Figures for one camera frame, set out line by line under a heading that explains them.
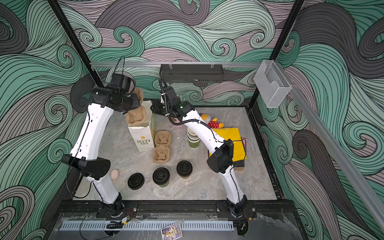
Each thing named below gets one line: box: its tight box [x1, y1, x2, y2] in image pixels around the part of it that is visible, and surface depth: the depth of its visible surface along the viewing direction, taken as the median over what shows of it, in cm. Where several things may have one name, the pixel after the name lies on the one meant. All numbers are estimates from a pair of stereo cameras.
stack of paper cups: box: [187, 127, 201, 148], surface depth 87 cm
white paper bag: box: [128, 100, 157, 152], surface depth 81 cm
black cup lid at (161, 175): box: [152, 167, 171, 185], surface depth 75 cm
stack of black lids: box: [127, 172, 145, 190], surface depth 82 cm
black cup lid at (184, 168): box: [176, 160, 193, 176], surface depth 79 cm
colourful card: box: [160, 222, 183, 240], surface depth 67 cm
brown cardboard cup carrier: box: [152, 130, 171, 164], surface depth 92 cm
